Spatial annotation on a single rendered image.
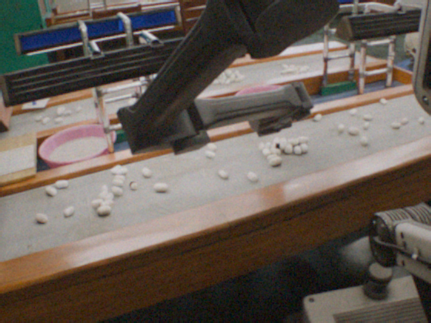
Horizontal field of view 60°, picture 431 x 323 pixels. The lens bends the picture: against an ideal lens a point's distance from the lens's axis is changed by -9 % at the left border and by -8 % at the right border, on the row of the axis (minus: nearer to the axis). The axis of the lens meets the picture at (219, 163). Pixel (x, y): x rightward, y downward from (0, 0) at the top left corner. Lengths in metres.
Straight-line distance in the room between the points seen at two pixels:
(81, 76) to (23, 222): 0.41
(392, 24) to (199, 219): 0.88
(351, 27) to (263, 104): 0.55
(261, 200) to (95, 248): 0.40
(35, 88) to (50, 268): 0.41
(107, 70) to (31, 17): 2.74
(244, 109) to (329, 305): 0.60
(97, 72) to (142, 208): 0.36
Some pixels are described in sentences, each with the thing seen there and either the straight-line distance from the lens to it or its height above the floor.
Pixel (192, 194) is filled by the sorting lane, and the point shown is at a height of 0.74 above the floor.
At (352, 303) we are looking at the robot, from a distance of 1.15.
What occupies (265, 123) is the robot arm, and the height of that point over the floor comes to 0.92.
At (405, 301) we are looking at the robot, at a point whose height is 0.48.
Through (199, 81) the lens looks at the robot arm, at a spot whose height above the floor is 1.19.
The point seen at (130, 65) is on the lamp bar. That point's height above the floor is 1.07.
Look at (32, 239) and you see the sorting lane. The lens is 1.05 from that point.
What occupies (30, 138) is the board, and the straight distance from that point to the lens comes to 1.51.
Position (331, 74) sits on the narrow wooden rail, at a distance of 1.88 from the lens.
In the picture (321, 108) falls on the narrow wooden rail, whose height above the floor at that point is 0.76.
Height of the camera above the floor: 1.35
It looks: 31 degrees down
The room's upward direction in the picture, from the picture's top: 4 degrees counter-clockwise
